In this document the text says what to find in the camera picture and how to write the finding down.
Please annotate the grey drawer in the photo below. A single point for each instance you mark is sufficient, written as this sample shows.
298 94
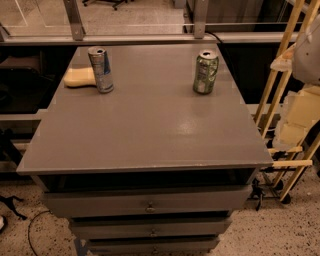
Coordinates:
150 228
153 246
145 202

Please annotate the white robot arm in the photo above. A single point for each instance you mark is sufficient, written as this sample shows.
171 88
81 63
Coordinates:
303 57

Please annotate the bottom grey drawer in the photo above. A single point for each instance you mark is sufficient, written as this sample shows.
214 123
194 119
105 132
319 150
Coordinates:
153 246

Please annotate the silver blue energy drink can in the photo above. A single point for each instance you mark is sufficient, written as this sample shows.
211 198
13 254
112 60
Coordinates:
101 68

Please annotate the yellow sponge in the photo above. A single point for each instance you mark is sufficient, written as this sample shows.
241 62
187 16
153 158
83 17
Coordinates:
79 77

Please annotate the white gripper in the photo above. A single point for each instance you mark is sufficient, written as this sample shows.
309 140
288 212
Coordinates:
308 55

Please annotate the wooden easel frame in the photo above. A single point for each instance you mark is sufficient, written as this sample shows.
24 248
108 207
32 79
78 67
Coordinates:
289 165

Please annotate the grey drawer cabinet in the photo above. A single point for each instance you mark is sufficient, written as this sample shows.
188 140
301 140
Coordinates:
151 132

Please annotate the metal railing frame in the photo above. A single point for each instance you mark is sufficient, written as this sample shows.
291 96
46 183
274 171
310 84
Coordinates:
68 22

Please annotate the green soda can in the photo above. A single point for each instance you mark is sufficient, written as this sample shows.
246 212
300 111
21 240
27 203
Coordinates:
207 64

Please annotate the top grey drawer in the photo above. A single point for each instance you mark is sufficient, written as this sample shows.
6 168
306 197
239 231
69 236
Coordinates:
145 202

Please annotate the black clamp on floor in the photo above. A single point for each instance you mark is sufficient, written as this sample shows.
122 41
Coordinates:
9 202

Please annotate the middle grey drawer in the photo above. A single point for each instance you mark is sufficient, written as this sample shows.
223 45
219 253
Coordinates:
150 228

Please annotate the office chair base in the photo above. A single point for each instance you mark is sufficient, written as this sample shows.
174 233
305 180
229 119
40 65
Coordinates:
114 3

